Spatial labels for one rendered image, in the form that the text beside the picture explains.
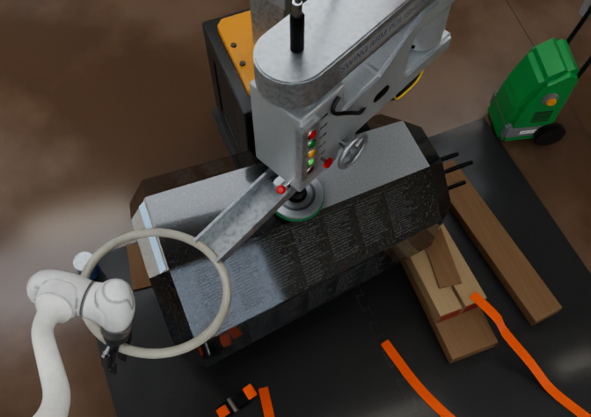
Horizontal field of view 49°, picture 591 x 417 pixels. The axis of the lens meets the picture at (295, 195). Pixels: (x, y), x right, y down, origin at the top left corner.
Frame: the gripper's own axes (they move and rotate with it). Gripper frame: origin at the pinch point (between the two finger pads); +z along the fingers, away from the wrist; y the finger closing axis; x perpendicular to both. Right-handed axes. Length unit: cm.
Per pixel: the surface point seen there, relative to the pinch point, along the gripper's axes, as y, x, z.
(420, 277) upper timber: 128, -78, 48
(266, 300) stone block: 62, -25, 26
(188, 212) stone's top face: 68, 17, 7
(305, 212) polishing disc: 85, -24, -5
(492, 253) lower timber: 163, -105, 48
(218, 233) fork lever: 53, -4, -11
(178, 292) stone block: 42.5, 4.1, 20.4
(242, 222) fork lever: 60, -9, -14
